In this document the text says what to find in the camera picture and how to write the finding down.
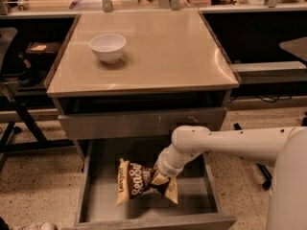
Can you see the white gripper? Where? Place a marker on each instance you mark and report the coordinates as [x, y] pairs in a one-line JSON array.
[[164, 167]]

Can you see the brown sea salt chip bag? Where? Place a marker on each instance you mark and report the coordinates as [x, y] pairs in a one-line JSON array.
[[134, 180]]

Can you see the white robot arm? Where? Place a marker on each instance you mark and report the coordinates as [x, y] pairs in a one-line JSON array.
[[287, 210]]

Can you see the open grey middle drawer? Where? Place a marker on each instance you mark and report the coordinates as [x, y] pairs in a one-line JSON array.
[[198, 207]]

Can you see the closed grey top drawer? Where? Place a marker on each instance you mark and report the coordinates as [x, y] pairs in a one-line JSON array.
[[138, 123]]

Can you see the grey drawer cabinet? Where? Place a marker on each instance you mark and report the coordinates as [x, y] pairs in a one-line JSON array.
[[171, 61]]

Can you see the white shoe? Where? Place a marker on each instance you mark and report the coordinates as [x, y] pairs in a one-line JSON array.
[[45, 225]]

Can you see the white ceramic bowl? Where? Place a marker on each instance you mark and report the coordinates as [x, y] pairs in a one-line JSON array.
[[108, 48]]

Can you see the black box with label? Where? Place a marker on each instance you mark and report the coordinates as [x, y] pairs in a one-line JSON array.
[[38, 48]]

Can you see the black chair frame left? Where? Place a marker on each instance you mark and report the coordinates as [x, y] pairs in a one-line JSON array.
[[41, 143]]

